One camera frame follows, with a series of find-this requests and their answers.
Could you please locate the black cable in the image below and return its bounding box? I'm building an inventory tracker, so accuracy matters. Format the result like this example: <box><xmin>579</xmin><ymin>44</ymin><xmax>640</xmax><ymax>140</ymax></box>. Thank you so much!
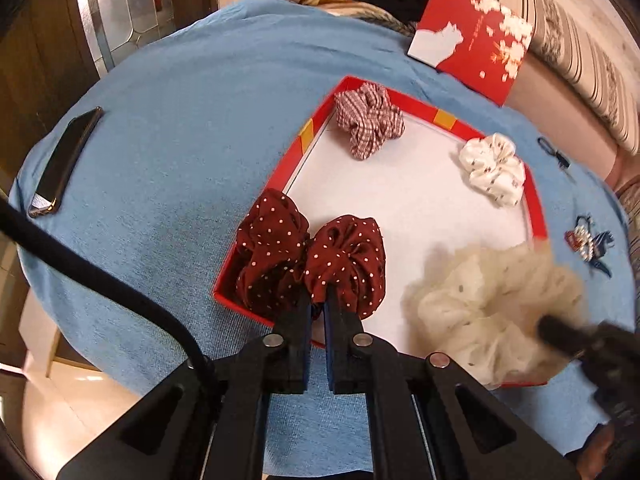
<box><xmin>0</xmin><ymin>194</ymin><xmax>217</xmax><ymax>373</ymax></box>

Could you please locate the brown striped floral cushion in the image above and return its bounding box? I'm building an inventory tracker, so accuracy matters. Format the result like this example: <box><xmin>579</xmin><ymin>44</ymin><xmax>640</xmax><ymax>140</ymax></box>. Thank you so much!
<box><xmin>614</xmin><ymin>176</ymin><xmax>640</xmax><ymax>281</ymax></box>

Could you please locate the red box with white inside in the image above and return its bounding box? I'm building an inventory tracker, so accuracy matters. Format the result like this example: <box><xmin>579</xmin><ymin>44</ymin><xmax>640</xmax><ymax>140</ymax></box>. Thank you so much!
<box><xmin>212</xmin><ymin>75</ymin><xmax>551</xmax><ymax>389</ymax></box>

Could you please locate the wooden door with glass pane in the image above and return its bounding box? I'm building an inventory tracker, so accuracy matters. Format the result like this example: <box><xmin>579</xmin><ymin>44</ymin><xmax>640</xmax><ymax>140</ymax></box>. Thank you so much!
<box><xmin>0</xmin><ymin>0</ymin><xmax>219</xmax><ymax>181</ymax></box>

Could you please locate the pink sheet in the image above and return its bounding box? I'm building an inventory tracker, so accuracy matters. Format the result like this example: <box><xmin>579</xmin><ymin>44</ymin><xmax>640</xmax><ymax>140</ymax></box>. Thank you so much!
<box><xmin>506</xmin><ymin>54</ymin><xmax>640</xmax><ymax>192</ymax></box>

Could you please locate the large cream sheer scrunchie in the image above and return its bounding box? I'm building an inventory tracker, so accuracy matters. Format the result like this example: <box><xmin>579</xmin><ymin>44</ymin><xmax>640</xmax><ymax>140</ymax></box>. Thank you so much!
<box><xmin>405</xmin><ymin>242</ymin><xmax>589</xmax><ymax>389</ymax></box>

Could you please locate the blue knit blanket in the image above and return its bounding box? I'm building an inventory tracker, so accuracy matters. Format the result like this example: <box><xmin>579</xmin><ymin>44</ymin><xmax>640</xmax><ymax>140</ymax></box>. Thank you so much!
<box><xmin>9</xmin><ymin>0</ymin><xmax>633</xmax><ymax>480</ymax></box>

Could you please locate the white cherry print scrunchie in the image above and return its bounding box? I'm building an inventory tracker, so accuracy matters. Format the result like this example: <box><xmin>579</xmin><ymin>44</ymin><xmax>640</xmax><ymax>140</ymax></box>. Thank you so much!
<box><xmin>459</xmin><ymin>132</ymin><xmax>527</xmax><ymax>208</ymax></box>

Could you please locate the red box lid white print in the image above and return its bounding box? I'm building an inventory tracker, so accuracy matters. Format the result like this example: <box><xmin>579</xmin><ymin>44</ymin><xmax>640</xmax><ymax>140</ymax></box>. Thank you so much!
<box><xmin>407</xmin><ymin>0</ymin><xmax>535</xmax><ymax>107</ymax></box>

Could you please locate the tan patterned cloth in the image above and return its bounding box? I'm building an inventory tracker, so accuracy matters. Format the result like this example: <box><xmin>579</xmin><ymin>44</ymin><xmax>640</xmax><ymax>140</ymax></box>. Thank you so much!
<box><xmin>300</xmin><ymin>0</ymin><xmax>417</xmax><ymax>37</ymax></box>

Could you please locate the blue and red brooch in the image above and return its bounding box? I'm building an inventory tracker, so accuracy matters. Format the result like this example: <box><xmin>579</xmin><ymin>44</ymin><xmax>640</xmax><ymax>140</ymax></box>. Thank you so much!
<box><xmin>565</xmin><ymin>215</ymin><xmax>615</xmax><ymax>277</ymax></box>

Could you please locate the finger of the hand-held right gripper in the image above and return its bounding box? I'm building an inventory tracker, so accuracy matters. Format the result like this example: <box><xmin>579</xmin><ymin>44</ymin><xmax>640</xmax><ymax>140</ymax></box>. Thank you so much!
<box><xmin>537</xmin><ymin>314</ymin><xmax>603</xmax><ymax>360</ymax></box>

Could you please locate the red checkered scrunchie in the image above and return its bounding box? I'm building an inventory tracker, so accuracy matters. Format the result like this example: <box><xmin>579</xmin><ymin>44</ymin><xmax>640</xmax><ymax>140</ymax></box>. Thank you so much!
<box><xmin>334</xmin><ymin>81</ymin><xmax>407</xmax><ymax>161</ymax></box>

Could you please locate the dark red dotted scrunchie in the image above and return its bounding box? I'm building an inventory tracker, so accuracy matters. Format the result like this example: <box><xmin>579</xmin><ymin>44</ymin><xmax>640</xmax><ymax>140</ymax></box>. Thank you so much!
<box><xmin>304</xmin><ymin>215</ymin><xmax>387</xmax><ymax>322</ymax></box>
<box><xmin>235</xmin><ymin>189</ymin><xmax>312</xmax><ymax>322</ymax></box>

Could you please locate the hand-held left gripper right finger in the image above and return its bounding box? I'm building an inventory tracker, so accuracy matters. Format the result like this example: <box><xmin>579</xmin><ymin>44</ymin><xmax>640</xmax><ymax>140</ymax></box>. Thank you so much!
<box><xmin>324</xmin><ymin>293</ymin><xmax>582</xmax><ymax>480</ymax></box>

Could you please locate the white brown striped cushion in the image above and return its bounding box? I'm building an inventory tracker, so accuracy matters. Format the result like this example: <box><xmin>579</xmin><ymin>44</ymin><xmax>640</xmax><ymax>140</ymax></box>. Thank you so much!
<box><xmin>450</xmin><ymin>0</ymin><xmax>640</xmax><ymax>157</ymax></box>

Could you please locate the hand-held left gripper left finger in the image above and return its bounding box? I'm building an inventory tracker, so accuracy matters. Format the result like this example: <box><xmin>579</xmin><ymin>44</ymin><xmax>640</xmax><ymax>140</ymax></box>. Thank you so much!
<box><xmin>56</xmin><ymin>292</ymin><xmax>314</xmax><ymax>480</ymax></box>

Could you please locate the black smartphone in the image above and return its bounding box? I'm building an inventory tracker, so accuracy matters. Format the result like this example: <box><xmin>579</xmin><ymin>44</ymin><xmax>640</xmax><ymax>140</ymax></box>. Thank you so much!
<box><xmin>27</xmin><ymin>106</ymin><xmax>105</xmax><ymax>219</ymax></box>

